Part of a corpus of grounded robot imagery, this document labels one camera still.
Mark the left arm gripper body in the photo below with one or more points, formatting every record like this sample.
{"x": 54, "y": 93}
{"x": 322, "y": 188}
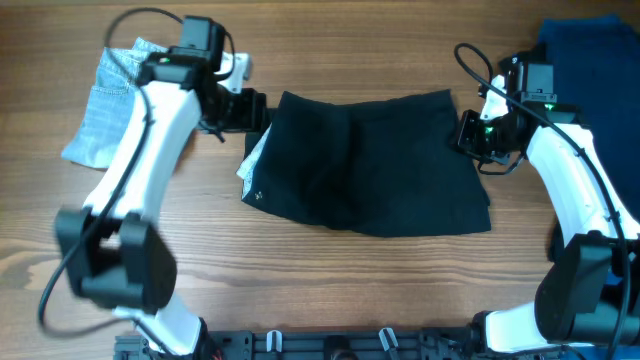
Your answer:
{"x": 232, "y": 113}

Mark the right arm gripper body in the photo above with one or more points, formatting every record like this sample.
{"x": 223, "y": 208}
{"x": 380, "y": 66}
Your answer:
{"x": 483, "y": 139}

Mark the black shorts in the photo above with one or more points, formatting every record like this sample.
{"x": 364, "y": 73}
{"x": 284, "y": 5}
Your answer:
{"x": 383, "y": 168}

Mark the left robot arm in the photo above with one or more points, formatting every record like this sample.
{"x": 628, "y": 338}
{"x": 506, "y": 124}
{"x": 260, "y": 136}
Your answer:
{"x": 112, "y": 252}

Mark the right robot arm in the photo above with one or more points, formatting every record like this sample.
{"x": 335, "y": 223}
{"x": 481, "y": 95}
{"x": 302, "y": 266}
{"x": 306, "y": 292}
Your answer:
{"x": 590, "y": 296}

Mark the black shirt with white logo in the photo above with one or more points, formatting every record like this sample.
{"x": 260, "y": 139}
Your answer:
{"x": 535, "y": 54}

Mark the blue garment pile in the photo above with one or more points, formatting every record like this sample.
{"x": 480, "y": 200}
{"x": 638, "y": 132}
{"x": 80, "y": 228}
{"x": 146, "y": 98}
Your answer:
{"x": 596, "y": 67}

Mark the folded light blue jeans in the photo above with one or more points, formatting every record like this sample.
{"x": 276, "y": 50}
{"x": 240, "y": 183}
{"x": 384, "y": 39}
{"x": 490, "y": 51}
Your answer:
{"x": 109, "y": 106}

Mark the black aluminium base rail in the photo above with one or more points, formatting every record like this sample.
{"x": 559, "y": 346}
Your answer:
{"x": 425, "y": 344}

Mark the right white rail clip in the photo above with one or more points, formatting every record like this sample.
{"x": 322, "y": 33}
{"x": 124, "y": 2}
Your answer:
{"x": 389, "y": 342}

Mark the white rail clip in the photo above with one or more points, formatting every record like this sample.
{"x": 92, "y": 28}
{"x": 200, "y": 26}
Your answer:
{"x": 274, "y": 342}
{"x": 389, "y": 342}

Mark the left white rail clip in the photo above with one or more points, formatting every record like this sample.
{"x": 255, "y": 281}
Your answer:
{"x": 274, "y": 342}

